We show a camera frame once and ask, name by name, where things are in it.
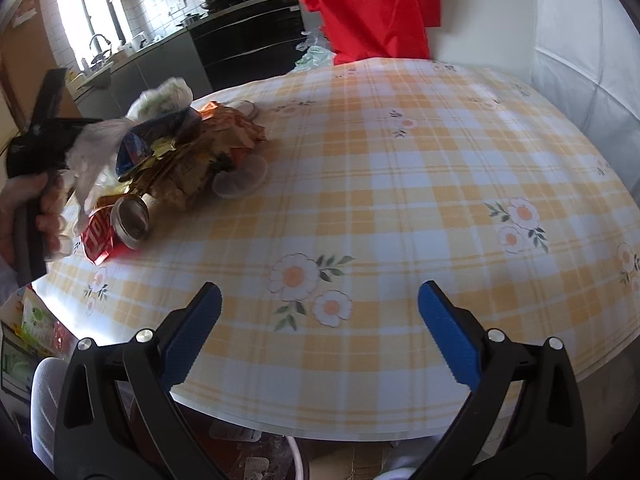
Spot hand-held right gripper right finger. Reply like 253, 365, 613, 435
417, 280, 587, 480

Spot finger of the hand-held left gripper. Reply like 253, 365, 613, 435
57, 117, 104, 147

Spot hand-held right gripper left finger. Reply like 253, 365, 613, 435
52, 282, 223, 480

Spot white plastic bag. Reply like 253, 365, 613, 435
65, 119, 133, 211

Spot pinkish brown plastic bin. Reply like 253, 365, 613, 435
172, 400, 308, 480

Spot person's left hand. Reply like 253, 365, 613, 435
0, 172, 68, 263

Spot blue foil packet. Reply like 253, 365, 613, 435
116, 110, 201, 181

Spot curved kitchen faucet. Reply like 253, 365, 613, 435
89, 34, 112, 61

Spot white green plastic wrapper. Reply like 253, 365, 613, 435
127, 76, 194, 121

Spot grey base cabinets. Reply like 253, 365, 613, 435
75, 27, 213, 121

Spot crushed red drink can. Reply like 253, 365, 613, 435
80, 195, 151, 266

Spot kitchen window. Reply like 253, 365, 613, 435
52, 0, 126, 61

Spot white orange paper bag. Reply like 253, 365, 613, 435
12, 2, 40, 27

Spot brown crumpled snack bag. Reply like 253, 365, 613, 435
120, 130, 268, 211

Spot colourful packaging pile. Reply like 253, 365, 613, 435
0, 290, 71, 396

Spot clear plastic sauce cup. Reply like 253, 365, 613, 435
211, 155, 271, 198

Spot orange crumpled wrapper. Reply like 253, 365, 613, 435
197, 101, 266, 146

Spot yellow plaid floral tablecloth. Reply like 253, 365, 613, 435
32, 57, 640, 436

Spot flat cardboard box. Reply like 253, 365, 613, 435
300, 440, 401, 480

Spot person's left leg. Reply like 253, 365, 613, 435
30, 357, 68, 480

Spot black stove oven unit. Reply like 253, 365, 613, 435
189, 0, 307, 92

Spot white green shopping bags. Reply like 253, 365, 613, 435
294, 30, 337, 73

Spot red hanging apron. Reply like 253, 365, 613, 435
291, 0, 443, 66

